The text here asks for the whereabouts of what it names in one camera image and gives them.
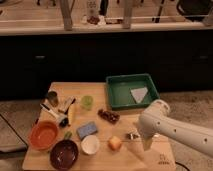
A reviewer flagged orange bowl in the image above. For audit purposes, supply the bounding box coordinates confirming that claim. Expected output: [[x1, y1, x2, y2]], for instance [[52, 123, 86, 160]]
[[28, 121, 59, 150]]

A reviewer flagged silver metal can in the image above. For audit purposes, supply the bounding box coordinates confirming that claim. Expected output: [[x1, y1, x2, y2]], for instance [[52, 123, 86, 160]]
[[46, 91, 59, 107]]

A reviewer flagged black cable right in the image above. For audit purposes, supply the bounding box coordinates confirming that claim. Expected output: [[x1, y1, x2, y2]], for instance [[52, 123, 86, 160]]
[[174, 161, 191, 171]]

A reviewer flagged wooden post left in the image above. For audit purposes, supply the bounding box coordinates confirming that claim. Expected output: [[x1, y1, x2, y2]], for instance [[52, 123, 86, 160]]
[[60, 0, 72, 31]]

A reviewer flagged silver metal fork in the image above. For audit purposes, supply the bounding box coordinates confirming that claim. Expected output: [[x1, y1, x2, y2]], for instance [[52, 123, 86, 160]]
[[126, 133, 140, 140]]

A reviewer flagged yellow banana toy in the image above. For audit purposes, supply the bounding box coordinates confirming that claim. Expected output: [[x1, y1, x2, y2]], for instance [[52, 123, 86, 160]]
[[67, 104, 76, 126]]

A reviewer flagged wooden post right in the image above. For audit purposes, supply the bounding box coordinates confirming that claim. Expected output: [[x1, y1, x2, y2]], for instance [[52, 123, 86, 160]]
[[123, 0, 133, 29]]

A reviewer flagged green plastic tray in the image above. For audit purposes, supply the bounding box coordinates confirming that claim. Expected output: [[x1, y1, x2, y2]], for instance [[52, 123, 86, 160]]
[[106, 73, 159, 110]]

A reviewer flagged black cable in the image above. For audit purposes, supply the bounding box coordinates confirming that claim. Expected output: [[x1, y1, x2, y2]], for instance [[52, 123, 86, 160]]
[[0, 113, 30, 154], [174, 161, 191, 171]]

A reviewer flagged brown grape bunch toy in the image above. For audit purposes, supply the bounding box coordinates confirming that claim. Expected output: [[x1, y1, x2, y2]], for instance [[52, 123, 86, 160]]
[[98, 109, 120, 124]]

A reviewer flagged brown black rectangular block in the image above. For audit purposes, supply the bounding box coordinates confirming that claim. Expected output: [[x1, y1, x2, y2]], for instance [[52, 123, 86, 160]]
[[58, 97, 75, 113]]

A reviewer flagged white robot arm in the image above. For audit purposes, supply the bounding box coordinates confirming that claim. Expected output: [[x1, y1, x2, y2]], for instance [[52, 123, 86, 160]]
[[136, 99, 213, 158]]

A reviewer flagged blue sponge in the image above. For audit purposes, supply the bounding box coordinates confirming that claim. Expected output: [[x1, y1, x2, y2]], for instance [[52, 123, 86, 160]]
[[77, 122, 98, 139]]

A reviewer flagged dark purple bowl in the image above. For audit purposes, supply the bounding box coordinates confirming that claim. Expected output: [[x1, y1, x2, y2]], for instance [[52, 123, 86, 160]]
[[50, 140, 79, 171]]

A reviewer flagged wooden post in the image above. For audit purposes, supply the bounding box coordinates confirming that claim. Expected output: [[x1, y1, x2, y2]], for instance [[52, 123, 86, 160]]
[[123, 0, 133, 29], [60, 0, 72, 31]]

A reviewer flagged small green toy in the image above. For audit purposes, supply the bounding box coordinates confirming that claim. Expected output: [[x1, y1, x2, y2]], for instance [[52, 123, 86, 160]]
[[64, 131, 72, 140]]

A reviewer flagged green plastic cup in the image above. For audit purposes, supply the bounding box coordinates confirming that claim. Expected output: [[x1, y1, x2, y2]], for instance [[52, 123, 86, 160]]
[[81, 95, 93, 110]]

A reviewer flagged black cable left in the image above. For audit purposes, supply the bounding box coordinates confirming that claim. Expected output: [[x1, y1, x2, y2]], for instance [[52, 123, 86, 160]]
[[0, 113, 30, 154]]

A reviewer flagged person legs background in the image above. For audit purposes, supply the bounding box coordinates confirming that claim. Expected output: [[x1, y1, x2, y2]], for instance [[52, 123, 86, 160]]
[[99, 0, 109, 16]]

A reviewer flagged orange cube toy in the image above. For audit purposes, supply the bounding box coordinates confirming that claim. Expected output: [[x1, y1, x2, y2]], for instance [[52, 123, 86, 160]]
[[108, 136, 122, 150]]

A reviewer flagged grey triangular cloth piece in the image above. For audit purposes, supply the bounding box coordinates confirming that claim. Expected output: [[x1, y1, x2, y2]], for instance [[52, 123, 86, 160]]
[[130, 87, 148, 103]]

